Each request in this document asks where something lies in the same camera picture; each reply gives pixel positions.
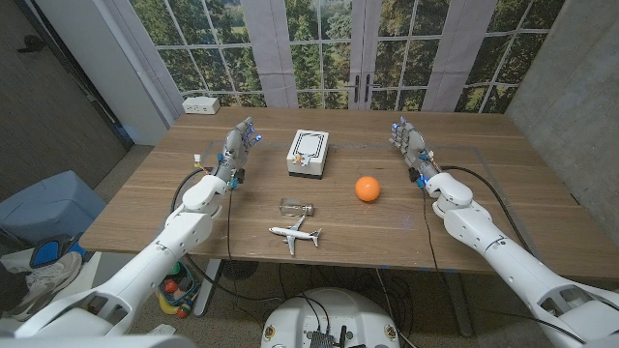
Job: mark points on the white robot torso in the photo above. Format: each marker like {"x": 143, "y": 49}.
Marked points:
{"x": 333, "y": 309}

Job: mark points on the round black floor fan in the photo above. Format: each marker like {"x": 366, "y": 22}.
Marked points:
{"x": 239, "y": 269}

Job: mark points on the white power strip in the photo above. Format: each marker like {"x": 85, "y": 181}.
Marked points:
{"x": 200, "y": 105}

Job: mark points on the printed window backdrop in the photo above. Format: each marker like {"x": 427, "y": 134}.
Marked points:
{"x": 309, "y": 67}

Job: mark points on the orange ball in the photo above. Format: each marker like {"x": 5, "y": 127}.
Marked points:
{"x": 368, "y": 188}

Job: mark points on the basket of colourful toys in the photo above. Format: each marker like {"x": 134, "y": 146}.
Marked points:
{"x": 176, "y": 290}

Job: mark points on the white table leg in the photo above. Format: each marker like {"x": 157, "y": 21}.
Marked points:
{"x": 208, "y": 290}

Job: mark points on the grey sneaker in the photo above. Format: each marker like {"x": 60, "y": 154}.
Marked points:
{"x": 43, "y": 285}

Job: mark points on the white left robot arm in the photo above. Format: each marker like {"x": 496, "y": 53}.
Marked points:
{"x": 184, "y": 232}

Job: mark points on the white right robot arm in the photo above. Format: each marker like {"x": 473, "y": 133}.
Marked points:
{"x": 483, "y": 232}

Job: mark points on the grey table leg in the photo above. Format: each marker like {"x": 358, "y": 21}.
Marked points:
{"x": 459, "y": 304}

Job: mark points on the white box with black print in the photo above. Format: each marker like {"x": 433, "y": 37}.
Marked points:
{"x": 309, "y": 142}

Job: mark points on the white toy airplane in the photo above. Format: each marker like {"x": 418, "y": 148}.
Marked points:
{"x": 295, "y": 234}

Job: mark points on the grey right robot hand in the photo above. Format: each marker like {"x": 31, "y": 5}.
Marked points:
{"x": 416, "y": 150}

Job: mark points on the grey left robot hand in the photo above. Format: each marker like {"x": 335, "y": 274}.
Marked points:
{"x": 234, "y": 150}

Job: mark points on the clear glass bottle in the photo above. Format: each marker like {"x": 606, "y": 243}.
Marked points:
{"x": 295, "y": 207}

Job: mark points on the blue-grey storage bin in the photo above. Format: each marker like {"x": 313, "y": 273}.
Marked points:
{"x": 48, "y": 208}

